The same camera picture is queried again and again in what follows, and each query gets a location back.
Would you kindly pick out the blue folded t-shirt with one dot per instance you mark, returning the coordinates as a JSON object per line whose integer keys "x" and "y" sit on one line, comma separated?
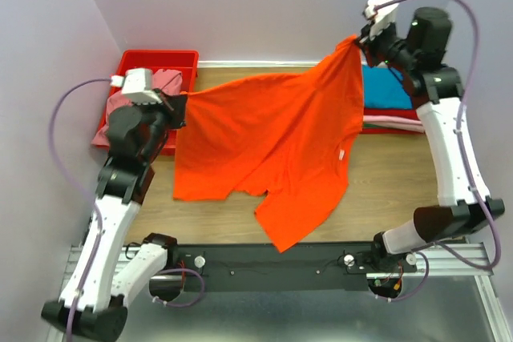
{"x": 382, "y": 90}

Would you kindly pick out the red plastic bin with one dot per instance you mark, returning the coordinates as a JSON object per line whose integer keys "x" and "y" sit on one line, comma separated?
{"x": 183, "y": 61}

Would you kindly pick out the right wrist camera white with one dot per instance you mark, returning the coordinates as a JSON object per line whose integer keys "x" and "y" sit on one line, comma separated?
{"x": 379, "y": 18}

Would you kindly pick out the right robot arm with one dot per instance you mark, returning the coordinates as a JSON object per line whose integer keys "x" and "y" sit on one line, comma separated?
{"x": 465, "y": 204}

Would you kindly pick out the dusty pink crumpled t-shirt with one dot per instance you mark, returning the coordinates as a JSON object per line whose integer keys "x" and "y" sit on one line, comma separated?
{"x": 169, "y": 81}

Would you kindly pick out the aluminium rail frame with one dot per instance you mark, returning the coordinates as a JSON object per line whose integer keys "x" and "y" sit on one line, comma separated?
{"x": 456, "y": 259}

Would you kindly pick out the green folded t-shirt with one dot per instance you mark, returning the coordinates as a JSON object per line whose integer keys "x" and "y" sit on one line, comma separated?
{"x": 372, "y": 127}

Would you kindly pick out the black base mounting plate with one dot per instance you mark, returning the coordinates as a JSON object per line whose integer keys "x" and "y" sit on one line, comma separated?
{"x": 260, "y": 267}

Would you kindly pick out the orange t-shirt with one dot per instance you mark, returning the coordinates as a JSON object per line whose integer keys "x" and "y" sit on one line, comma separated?
{"x": 285, "y": 137}

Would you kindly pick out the pink folded t-shirt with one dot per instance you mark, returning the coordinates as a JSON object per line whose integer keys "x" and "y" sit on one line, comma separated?
{"x": 393, "y": 122}

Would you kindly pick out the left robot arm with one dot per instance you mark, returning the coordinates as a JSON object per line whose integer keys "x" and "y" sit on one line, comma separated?
{"x": 95, "y": 301}

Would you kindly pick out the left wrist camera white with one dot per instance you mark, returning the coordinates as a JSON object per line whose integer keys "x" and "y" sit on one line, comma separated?
{"x": 136, "y": 85}

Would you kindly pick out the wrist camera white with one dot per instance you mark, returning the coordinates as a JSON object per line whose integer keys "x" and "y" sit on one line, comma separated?
{"x": 379, "y": 18}
{"x": 136, "y": 85}

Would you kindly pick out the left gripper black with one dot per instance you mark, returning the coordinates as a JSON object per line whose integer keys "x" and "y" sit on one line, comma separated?
{"x": 178, "y": 103}

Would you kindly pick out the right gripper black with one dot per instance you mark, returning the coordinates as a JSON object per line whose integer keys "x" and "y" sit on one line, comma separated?
{"x": 369, "y": 44}

